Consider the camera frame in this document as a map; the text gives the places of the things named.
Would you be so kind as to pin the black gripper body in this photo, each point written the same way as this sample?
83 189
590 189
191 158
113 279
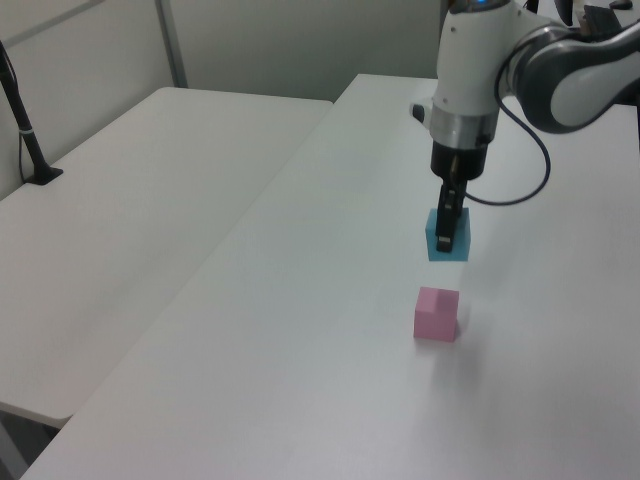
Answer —
457 160

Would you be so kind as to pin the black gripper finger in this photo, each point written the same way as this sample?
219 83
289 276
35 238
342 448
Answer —
462 197
445 225

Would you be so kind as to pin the blue cube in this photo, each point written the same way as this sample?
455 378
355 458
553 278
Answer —
460 240

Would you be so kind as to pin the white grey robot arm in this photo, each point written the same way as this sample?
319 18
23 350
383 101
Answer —
470 65

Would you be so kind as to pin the pink cube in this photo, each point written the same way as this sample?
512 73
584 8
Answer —
434 317

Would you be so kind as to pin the black curved chair part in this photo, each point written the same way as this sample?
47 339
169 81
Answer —
564 10

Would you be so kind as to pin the black computer mouse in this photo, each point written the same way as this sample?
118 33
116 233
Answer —
621 4

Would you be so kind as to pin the black camera stand pole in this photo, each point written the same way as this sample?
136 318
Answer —
22 120

